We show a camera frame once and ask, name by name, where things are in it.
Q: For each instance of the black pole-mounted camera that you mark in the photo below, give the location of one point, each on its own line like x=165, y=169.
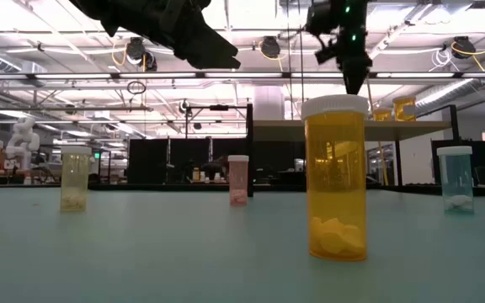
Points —
x=183, y=106

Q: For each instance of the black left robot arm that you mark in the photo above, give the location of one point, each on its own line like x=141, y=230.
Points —
x=108, y=12

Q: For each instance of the person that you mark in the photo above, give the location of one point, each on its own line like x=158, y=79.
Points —
x=213, y=168

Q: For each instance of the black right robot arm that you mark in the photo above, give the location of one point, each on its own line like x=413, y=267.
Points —
x=352, y=12

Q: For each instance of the distant orange bottle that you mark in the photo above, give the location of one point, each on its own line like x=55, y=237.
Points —
x=195, y=173

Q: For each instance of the small pale yellow pill bottle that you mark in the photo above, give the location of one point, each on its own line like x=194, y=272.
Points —
x=74, y=177

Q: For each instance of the white column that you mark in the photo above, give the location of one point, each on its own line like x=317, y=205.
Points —
x=268, y=105

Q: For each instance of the white robot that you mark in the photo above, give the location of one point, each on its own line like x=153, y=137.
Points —
x=22, y=143

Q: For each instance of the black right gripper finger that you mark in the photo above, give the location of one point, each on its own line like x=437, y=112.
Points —
x=356, y=78
x=328, y=52

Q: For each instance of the green table mat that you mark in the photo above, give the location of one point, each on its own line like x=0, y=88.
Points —
x=141, y=261

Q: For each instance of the small teal pill bottle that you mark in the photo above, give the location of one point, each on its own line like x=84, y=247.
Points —
x=456, y=177

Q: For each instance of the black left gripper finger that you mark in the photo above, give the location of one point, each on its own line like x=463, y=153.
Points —
x=209, y=54

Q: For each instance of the small white cap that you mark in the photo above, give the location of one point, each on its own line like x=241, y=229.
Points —
x=335, y=177

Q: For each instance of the wooden shelf board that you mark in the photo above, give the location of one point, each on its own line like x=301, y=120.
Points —
x=427, y=130

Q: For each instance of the long ceiling light bar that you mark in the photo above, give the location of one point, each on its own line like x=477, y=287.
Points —
x=99, y=76

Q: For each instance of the small pink pill bottle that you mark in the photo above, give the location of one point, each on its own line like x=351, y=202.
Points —
x=238, y=181

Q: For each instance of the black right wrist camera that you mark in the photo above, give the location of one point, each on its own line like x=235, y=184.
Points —
x=320, y=19

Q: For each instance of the black table frame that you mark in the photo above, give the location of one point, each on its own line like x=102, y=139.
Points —
x=175, y=187

